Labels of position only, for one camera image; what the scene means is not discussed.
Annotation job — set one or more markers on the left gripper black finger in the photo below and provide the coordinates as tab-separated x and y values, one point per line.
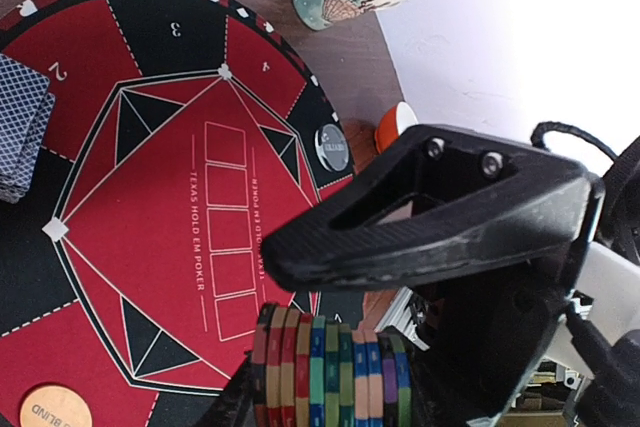
234	406

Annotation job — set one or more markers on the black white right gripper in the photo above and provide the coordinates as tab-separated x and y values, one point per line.
502	230

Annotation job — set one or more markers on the mixed colour chip stack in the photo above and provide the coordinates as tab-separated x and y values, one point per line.
311	371

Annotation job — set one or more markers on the black dealer button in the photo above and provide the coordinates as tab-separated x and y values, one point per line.
331	148

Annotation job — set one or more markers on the orange big blind button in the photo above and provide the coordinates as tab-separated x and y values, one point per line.
53	405

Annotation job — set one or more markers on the blue backed card deck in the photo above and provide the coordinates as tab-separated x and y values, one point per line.
26	107

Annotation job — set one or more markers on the white orange bowl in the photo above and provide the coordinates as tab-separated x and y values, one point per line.
394	122

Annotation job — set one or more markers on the round red black poker mat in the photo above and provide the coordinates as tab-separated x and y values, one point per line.
182	135

